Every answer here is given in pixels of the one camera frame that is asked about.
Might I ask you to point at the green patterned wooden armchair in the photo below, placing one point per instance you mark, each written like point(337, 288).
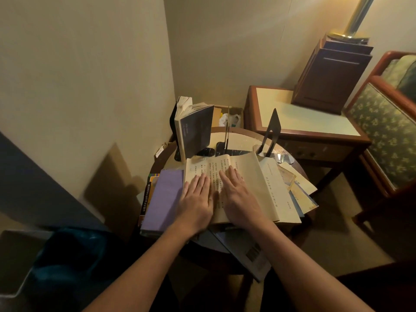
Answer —
point(386, 133)

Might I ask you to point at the dark wooden box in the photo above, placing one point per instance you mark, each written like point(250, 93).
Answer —
point(328, 77)

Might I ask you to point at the black metal bookend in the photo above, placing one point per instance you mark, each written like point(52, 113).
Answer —
point(272, 129)

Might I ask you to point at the wooden side table cream top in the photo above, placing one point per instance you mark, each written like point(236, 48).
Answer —
point(302, 125)

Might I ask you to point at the person's left thumb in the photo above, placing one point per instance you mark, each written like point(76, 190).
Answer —
point(213, 200)

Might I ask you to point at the metal lamp pole with base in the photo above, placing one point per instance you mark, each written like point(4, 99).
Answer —
point(356, 19)

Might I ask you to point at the purple cover book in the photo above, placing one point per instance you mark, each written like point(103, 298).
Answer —
point(164, 201)

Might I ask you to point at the person's left forearm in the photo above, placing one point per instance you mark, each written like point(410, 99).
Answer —
point(143, 272)

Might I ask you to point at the teal cloth bag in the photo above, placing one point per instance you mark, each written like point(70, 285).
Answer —
point(70, 266)

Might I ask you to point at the pile of yellowish magazines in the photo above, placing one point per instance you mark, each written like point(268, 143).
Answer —
point(302, 191)

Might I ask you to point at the shiny round disc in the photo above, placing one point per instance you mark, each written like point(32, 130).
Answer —
point(283, 158)

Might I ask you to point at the cardboard box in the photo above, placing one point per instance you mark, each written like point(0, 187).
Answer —
point(236, 112)

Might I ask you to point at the person's left middle finger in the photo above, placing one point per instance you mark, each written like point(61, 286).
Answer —
point(199, 185)

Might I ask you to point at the round wooden table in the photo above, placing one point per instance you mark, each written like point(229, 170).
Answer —
point(240, 139)

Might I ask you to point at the person's right thumb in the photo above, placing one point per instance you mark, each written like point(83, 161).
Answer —
point(222, 198)

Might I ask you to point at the dark cover standing book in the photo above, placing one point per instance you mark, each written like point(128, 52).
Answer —
point(196, 129)

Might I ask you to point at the grey book with barcode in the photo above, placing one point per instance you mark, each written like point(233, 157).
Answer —
point(247, 250)

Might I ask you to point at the stack of colourful books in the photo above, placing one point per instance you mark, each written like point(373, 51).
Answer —
point(148, 194)

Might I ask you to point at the white plastic bag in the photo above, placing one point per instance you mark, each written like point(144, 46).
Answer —
point(230, 120)

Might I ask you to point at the cream-paged book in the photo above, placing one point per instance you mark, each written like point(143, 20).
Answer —
point(260, 185)

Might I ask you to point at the thin metal bookend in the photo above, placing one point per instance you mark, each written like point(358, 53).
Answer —
point(227, 133)

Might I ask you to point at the person's right middle finger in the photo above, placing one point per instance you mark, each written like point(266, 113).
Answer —
point(231, 177)

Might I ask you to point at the person's left hand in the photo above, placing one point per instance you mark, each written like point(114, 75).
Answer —
point(194, 211)

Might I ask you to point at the person's right little finger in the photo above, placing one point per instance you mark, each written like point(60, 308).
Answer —
point(244, 184)

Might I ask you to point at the person's right hand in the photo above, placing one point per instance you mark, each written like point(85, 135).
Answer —
point(242, 204)

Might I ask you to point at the person's left little finger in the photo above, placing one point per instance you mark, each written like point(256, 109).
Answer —
point(186, 191)

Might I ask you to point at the person's right forearm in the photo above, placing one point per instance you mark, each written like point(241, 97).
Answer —
point(302, 272)

